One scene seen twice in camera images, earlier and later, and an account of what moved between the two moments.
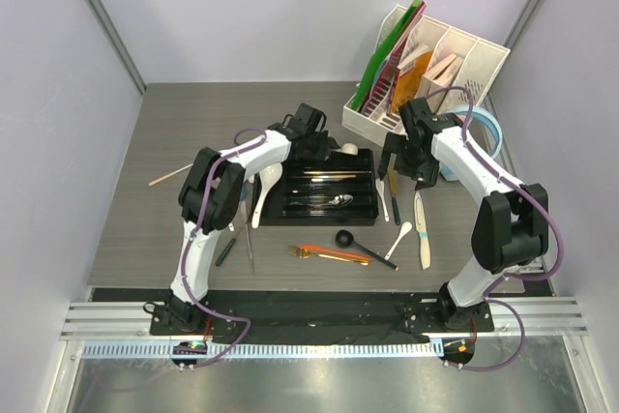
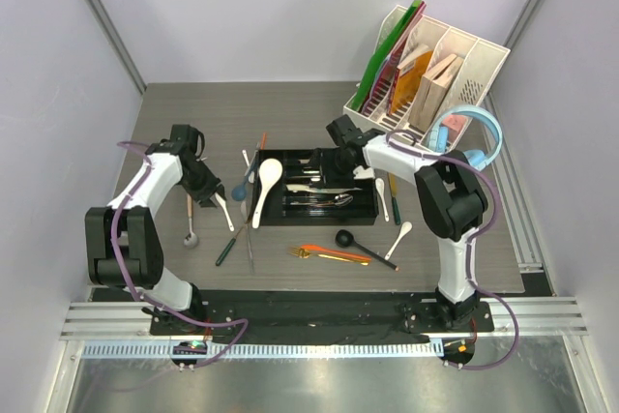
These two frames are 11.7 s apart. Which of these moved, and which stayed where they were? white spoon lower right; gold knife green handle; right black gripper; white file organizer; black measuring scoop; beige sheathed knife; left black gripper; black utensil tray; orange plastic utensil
Moved: beige sheathed knife; right black gripper; left black gripper
Stayed: black measuring scoop; black utensil tray; gold knife green handle; orange plastic utensil; white spoon lower right; white file organizer
